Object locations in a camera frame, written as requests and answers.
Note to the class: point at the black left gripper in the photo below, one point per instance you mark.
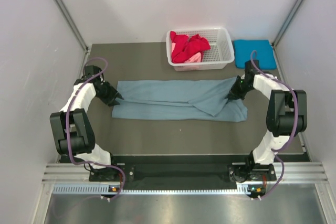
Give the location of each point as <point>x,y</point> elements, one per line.
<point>113,94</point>

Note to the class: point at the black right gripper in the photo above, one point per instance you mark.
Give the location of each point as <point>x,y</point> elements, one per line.
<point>233,92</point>

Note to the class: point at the grey-blue t-shirt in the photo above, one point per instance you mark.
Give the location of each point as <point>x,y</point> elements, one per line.
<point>178,100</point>

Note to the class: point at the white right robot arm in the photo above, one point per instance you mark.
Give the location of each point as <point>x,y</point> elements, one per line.
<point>286,116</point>

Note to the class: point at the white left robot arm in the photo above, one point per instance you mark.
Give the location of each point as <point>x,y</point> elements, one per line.
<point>71,128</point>

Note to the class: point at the white plastic laundry basket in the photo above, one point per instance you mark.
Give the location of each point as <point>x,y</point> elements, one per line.
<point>220,54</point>

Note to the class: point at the pink t-shirt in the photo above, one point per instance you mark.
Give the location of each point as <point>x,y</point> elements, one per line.
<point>196,58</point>

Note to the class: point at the red t-shirt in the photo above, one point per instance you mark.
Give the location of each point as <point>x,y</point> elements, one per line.
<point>183,46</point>

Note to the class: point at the grey slotted cable duct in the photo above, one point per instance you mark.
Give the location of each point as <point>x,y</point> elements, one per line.
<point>105,189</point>

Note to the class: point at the aluminium front frame rail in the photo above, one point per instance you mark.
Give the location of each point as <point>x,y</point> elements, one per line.
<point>295,173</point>

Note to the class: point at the right aluminium corner post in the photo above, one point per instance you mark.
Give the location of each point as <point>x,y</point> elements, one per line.
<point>287,22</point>

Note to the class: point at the aluminium corner post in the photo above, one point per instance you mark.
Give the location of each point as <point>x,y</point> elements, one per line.
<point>287,22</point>
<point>70,22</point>

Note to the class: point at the left aluminium corner post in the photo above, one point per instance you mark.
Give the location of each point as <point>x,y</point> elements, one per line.
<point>70,22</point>

